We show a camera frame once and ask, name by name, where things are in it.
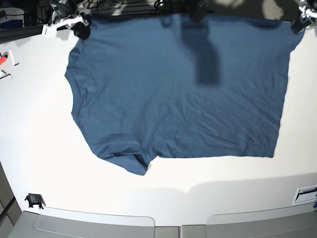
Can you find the grey chair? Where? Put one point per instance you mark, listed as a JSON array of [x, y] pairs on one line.
[[289, 222], [31, 225]]

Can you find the blue T-shirt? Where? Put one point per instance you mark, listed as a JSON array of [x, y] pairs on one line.
[[168, 87]]

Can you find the red handled tool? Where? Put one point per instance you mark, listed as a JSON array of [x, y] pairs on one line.
[[3, 58]]

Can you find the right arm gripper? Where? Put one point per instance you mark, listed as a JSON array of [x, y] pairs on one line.
[[71, 15]]

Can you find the left grey chair back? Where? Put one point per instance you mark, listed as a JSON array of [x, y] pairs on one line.
[[31, 225]]

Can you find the black table clip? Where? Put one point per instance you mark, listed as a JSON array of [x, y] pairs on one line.
[[35, 199]]

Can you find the upper hex key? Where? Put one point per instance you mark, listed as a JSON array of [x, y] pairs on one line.
[[12, 58]]

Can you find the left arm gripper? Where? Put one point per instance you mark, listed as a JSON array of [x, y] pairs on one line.
[[308, 12]]

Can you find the right grey chair back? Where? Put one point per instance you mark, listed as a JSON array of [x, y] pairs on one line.
[[289, 222]]

